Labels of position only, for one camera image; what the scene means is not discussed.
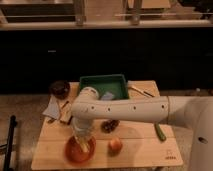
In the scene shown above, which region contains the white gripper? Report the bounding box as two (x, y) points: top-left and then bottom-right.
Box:
(71, 117), (93, 140)

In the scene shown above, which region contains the yellow banana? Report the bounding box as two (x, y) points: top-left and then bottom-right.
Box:
(77, 137), (89, 153)

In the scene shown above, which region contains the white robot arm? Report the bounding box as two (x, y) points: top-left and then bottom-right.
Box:
(71, 87), (213, 171)

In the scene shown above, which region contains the dark brown bowl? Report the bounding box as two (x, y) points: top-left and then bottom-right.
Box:
(49, 80), (70, 99)

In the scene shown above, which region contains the wooden block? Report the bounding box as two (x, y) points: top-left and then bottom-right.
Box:
(60, 101), (72, 124)

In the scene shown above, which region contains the dark grape bunch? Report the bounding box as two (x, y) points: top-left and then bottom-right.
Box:
(101, 120), (120, 133)

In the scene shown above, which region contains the grey cloth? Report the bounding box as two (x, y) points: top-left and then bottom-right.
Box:
(43, 96), (60, 120)

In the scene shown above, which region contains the red apple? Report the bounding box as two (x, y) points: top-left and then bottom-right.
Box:
(108, 138), (123, 155)

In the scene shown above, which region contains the green plastic tray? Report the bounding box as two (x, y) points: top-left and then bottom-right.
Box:
(78, 74), (129, 100)

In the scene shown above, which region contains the black stand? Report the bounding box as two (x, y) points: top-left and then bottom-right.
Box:
(3, 115), (17, 171)

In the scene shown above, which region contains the green cucumber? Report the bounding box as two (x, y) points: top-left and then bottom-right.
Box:
(154, 124), (166, 142)

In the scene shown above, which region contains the knife with wooden handle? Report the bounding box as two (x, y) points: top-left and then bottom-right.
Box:
(128, 86), (155, 97)

